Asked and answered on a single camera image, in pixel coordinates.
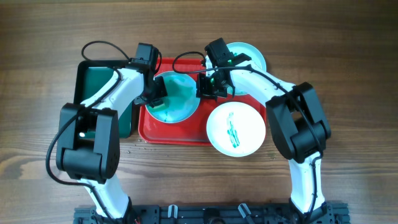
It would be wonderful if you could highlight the white plate tray corner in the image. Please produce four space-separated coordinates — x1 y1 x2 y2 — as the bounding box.
226 42 267 96

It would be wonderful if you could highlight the white plate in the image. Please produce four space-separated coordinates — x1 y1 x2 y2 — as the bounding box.
146 71 200 124
206 101 266 157

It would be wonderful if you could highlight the black tray with green liquid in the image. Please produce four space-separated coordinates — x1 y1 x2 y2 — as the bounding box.
73 61 139 138

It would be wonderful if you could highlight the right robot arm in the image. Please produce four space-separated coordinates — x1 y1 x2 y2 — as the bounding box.
198 51 331 223

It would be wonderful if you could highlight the green scrubbing sponge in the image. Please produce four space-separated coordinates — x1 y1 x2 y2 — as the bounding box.
149 99 167 111

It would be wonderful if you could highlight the red plastic tray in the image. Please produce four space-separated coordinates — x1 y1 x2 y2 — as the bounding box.
137 57 267 147

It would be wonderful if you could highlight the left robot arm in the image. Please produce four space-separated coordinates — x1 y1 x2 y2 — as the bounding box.
46 56 165 223

